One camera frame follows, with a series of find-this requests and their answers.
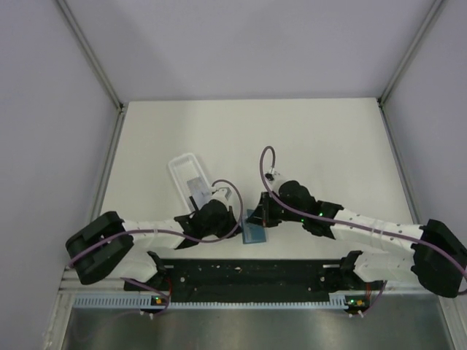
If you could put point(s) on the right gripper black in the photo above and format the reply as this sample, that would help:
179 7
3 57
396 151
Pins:
263 214

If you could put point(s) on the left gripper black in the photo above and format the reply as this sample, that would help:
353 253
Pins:
231 224

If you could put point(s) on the blue leather card holder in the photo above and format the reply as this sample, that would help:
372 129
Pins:
252 234

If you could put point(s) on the white plastic basket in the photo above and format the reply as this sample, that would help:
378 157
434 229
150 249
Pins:
183 168

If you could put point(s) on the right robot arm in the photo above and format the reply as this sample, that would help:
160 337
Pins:
429 254

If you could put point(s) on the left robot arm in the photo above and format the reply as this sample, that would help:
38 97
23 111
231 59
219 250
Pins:
111 247

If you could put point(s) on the silver VIP card bottom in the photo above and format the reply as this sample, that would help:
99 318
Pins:
199 191

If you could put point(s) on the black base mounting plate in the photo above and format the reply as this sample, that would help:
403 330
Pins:
320 275

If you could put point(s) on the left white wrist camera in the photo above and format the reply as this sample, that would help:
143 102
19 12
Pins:
222 194

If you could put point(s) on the grey slotted cable duct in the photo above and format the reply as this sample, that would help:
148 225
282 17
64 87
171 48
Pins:
128 300

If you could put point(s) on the aluminium frame rail front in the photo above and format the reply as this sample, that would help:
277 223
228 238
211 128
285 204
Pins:
444 281

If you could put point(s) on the left aluminium corner post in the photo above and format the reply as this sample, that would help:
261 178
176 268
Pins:
88 53

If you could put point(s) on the aluminium corner post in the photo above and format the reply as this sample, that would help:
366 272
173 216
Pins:
433 14
88 53

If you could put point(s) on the right aluminium corner post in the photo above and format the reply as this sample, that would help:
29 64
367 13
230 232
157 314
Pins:
433 14

